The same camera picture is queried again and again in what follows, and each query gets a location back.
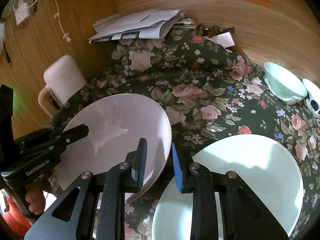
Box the mint green bowl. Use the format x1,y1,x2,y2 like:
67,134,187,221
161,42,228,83
264,62,308,105

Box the orange sleeve forearm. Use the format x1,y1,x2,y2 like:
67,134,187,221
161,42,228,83
3,197,31,239

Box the small white box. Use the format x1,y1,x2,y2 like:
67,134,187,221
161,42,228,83
208,27,235,48

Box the white bowl black spots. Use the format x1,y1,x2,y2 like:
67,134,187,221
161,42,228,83
302,79,320,118

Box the pink bowl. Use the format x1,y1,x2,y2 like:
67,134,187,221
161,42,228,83
55,94,172,203

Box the white charger with cable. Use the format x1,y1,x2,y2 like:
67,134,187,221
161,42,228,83
13,0,72,42

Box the left hand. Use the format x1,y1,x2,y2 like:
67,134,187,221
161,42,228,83
25,178,46,215

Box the stack of white papers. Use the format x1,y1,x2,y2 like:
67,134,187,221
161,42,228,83
88,9,196,44

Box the floral dark green cloth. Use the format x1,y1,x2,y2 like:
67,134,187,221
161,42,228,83
50,30,319,239

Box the white fluffy earmuffs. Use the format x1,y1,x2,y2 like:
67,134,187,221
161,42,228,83
1,22,11,65

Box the mint green plate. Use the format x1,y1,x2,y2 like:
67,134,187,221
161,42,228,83
152,134,304,239

